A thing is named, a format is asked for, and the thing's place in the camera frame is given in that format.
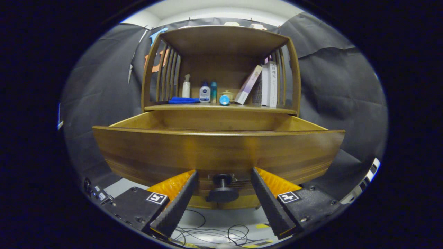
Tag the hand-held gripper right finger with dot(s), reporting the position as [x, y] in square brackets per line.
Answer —
[271, 207]

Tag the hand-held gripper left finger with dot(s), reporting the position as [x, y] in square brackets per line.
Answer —
[180, 207]

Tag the wooden drawer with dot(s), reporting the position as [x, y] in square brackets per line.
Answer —
[221, 148]

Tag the blue white cosmetic tube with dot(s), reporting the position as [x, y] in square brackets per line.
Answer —
[224, 100]

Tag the wooden countertop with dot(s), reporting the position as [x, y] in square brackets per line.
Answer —
[249, 108]

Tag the wooden cabinet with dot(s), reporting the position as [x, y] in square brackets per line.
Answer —
[221, 38]

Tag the yellow floor tape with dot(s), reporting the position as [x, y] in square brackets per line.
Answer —
[262, 226]

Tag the black white striped board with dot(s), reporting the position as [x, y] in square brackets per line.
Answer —
[367, 180]

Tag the blue folded cloth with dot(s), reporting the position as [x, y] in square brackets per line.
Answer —
[183, 100]

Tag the dark patterned book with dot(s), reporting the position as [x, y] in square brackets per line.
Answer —
[256, 95]

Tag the white bottle blue cap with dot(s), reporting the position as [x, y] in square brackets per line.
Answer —
[205, 94]

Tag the white pump bottle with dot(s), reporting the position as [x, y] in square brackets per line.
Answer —
[186, 90]

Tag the teal cylindrical bottle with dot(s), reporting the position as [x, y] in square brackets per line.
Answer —
[214, 91]

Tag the white book black lettering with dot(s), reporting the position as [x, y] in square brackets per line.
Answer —
[273, 86]

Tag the plain white book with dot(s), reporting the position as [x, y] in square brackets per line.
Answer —
[264, 86]

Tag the beige lidded teacup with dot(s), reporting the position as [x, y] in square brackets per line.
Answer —
[228, 92]

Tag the purple white book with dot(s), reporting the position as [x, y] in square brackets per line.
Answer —
[248, 85]

